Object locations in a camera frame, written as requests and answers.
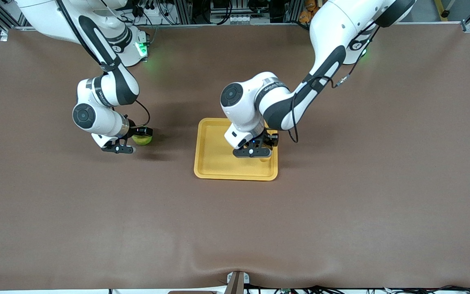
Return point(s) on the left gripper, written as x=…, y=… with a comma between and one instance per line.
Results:
x=268, y=138

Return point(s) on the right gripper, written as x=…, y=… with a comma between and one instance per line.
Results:
x=138, y=131

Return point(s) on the green toy apple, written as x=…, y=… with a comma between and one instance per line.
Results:
x=142, y=141

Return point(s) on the yellow toy potato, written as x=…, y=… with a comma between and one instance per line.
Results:
x=264, y=159

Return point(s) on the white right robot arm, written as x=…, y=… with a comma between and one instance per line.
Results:
x=92, y=122

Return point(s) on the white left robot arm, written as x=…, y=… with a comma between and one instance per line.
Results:
x=333, y=28

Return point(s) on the yellow plastic tray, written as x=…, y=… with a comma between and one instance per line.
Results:
x=218, y=163

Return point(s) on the brown table cover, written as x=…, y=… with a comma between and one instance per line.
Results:
x=96, y=224

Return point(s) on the white power strip black plugs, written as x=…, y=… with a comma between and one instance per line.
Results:
x=151, y=10

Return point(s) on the small white power strip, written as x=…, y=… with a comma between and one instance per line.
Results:
x=237, y=19

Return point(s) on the pile of orange toy foods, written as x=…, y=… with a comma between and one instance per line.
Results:
x=305, y=16

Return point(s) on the metal table clamp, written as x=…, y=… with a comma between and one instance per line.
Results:
x=237, y=283

